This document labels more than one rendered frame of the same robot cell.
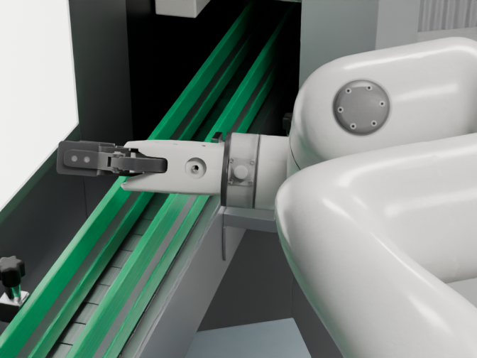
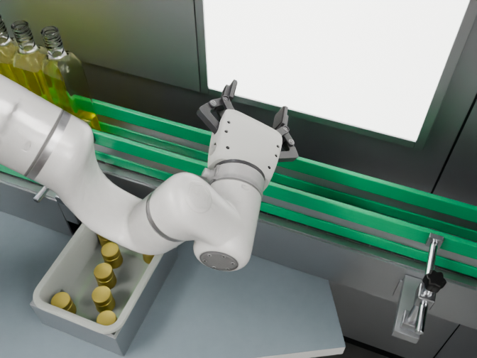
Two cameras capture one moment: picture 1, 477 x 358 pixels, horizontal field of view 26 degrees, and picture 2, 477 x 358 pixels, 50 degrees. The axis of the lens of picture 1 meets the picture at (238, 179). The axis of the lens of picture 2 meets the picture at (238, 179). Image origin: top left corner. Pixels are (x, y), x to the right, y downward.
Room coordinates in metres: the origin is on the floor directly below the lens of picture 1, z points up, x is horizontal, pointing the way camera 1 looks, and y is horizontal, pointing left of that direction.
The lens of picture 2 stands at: (0.96, -0.45, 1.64)
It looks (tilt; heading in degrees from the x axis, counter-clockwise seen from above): 50 degrees down; 96
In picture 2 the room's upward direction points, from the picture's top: straight up
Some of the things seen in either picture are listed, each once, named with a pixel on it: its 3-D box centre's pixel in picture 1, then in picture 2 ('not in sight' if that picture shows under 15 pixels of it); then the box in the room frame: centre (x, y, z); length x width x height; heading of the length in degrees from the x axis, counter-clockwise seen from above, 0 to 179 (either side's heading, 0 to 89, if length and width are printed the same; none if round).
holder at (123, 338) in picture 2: not in sight; (116, 266); (0.67, 0.02, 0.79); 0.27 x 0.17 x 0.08; 75
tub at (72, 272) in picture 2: not in sight; (108, 275); (0.67, -0.01, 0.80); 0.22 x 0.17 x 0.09; 75
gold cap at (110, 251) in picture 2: not in sight; (111, 255); (0.66, 0.04, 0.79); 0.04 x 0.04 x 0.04
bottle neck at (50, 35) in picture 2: not in sight; (53, 42); (0.56, 0.26, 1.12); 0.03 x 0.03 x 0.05
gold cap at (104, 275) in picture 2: not in sight; (105, 276); (0.66, -0.01, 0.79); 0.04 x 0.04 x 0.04
